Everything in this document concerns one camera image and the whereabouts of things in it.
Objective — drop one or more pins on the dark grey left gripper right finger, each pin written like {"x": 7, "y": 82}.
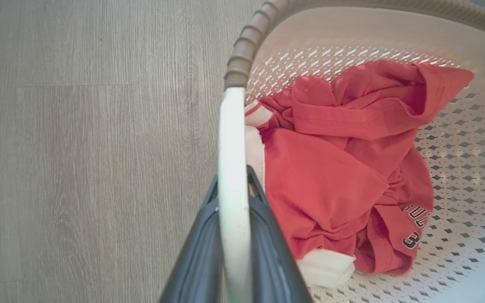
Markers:
{"x": 272, "y": 261}

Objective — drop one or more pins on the white plastic laundry basket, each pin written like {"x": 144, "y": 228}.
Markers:
{"x": 457, "y": 176}

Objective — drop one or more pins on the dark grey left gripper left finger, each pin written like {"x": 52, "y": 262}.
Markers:
{"x": 196, "y": 261}

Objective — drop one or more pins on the red jersey shirt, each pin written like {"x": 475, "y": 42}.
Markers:
{"x": 331, "y": 176}

